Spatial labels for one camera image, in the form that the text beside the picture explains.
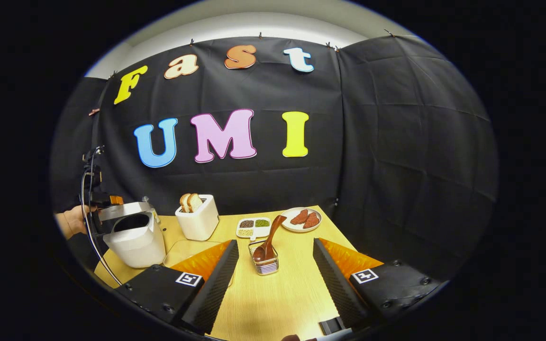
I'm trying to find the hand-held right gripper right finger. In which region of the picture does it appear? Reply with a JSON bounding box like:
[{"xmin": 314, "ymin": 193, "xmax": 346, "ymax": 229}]
[{"xmin": 313, "ymin": 238, "xmax": 444, "ymax": 327}]

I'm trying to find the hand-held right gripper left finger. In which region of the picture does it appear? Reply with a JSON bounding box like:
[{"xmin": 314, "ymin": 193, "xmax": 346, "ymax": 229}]
[{"xmin": 117, "ymin": 239, "xmax": 239, "ymax": 334}]

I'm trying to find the white rice cooker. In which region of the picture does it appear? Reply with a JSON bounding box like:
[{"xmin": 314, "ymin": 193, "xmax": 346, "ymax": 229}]
[{"xmin": 98, "ymin": 201, "xmax": 167, "ymax": 269}]

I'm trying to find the brown wooden spoon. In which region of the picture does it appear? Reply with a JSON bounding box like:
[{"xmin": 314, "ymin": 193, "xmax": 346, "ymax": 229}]
[{"xmin": 252, "ymin": 215, "xmax": 287, "ymax": 262}]

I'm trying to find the white toaster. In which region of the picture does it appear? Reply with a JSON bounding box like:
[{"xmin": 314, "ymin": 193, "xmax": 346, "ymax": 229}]
[{"xmin": 175, "ymin": 194, "xmax": 220, "ymax": 241}]

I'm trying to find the white divided grain dish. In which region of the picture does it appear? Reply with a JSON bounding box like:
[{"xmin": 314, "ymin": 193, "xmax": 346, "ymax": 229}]
[{"xmin": 236, "ymin": 217, "xmax": 272, "ymax": 239}]

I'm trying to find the white round plate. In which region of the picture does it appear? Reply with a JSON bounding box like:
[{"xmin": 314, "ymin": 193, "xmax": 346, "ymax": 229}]
[{"xmin": 281, "ymin": 207, "xmax": 322, "ymax": 233}]

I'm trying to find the black backdrop cloth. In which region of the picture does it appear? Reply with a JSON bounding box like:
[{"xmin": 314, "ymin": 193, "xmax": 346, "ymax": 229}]
[{"xmin": 49, "ymin": 34, "xmax": 499, "ymax": 280}]

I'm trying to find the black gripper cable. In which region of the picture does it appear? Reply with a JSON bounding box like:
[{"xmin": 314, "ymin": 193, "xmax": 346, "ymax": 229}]
[{"xmin": 80, "ymin": 147, "xmax": 124, "ymax": 287}]

